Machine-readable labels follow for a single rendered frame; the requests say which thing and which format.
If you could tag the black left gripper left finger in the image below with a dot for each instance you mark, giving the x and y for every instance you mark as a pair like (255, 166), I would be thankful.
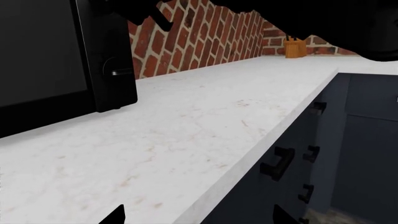
(117, 217)

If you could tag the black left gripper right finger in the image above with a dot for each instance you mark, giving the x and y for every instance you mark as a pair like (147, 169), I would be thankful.
(281, 217)

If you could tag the black oven control knob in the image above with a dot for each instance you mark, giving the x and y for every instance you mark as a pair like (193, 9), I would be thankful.
(115, 68)

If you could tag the black toaster oven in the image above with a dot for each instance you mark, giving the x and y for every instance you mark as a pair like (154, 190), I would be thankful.
(46, 58)

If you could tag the navy blue base cabinet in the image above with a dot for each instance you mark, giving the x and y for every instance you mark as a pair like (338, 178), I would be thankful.
(351, 144)

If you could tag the wooden knife block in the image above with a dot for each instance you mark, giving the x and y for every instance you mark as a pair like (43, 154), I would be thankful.
(294, 49)

